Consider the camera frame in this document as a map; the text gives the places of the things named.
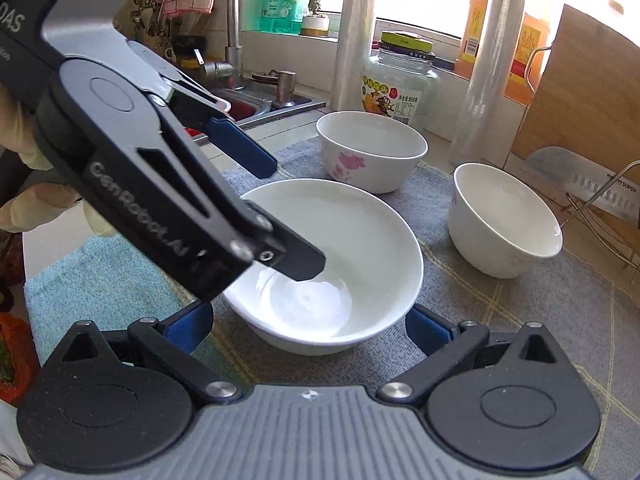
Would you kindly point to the small potted plant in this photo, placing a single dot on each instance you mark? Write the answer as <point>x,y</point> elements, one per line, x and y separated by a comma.
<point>315,20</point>

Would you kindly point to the bamboo cutting board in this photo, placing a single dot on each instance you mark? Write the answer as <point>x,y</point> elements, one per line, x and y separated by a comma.
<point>590,85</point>

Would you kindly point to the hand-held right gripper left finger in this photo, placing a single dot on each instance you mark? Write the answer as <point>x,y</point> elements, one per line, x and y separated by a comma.
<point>187,327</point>

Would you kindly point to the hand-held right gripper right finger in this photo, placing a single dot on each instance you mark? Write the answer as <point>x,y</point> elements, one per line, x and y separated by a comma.
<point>427,330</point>

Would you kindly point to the orange liquid bottle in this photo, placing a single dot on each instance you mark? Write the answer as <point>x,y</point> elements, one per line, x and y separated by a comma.
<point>472,35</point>

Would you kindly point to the steel sink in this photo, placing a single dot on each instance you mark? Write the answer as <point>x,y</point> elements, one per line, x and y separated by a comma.
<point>300,102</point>

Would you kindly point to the metal sink cylinder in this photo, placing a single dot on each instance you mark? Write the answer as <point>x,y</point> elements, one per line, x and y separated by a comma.
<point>284,90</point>

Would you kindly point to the white bowl with purple flowers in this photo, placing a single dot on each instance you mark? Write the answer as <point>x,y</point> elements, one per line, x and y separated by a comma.
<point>500,220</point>

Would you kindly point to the glass jar with lid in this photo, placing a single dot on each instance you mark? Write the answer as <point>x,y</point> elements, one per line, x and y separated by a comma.
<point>400,90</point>

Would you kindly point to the red plastic bag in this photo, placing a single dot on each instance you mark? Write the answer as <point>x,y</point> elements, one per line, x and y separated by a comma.
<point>17,360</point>

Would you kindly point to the person's left hand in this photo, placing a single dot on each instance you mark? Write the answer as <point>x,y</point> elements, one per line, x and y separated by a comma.
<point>20,125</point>

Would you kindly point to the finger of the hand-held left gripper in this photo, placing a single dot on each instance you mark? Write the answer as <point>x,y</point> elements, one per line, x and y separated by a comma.
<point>245,152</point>
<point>295,257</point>

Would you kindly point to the grey checked mat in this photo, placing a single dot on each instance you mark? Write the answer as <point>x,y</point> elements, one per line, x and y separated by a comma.
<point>525,320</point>

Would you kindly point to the white bowl with pink flowers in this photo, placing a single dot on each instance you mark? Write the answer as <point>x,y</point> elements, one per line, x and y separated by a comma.
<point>370,135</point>

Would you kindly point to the thick plastic wrap roll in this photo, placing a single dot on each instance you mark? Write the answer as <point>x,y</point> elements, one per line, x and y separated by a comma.
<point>487,70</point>

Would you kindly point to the plain white bowl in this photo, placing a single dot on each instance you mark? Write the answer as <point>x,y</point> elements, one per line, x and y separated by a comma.
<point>350,240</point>

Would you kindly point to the hanging kitchen utensils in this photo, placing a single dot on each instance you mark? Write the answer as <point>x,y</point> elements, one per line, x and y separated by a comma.
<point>165,45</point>

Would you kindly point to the thin plastic wrap roll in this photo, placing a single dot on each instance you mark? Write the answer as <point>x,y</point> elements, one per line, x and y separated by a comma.
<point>352,45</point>

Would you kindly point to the metal faucet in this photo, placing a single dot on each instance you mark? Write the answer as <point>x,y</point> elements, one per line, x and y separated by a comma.
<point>231,20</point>

